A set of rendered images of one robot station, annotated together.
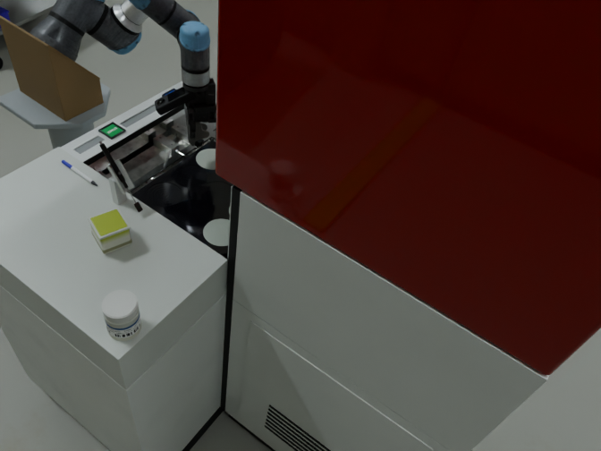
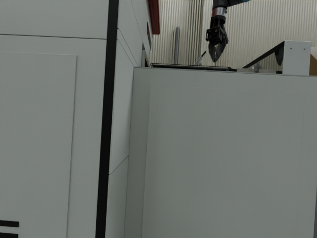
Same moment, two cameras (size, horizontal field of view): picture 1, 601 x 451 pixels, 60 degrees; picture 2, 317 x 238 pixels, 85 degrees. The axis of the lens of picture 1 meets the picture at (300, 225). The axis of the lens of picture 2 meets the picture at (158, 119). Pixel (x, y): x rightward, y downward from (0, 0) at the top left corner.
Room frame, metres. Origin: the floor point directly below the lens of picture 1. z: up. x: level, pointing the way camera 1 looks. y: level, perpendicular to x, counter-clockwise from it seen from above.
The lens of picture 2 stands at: (1.90, -0.27, 0.65)
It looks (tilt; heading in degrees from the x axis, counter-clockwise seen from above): 0 degrees down; 156
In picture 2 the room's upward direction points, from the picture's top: 3 degrees clockwise
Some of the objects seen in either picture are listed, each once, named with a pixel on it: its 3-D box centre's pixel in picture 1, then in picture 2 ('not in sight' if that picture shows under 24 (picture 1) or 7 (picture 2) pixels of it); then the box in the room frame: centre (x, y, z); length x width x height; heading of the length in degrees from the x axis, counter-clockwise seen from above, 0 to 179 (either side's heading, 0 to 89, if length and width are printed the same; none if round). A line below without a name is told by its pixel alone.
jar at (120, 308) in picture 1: (122, 315); not in sight; (0.55, 0.33, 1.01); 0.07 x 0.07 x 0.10
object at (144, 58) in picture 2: not in sight; (147, 73); (0.99, 0.06, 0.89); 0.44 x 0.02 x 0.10; 154
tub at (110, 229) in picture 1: (110, 231); not in sight; (0.77, 0.45, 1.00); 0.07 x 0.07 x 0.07; 44
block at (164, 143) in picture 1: (165, 144); not in sight; (1.24, 0.47, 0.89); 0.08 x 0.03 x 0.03; 64
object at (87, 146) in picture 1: (145, 131); (256, 77); (1.29, 0.55, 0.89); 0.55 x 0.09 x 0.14; 154
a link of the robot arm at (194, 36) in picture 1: (194, 46); (221, 0); (1.21, 0.36, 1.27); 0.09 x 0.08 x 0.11; 26
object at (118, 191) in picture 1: (121, 185); (197, 65); (0.90, 0.47, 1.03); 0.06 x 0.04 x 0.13; 64
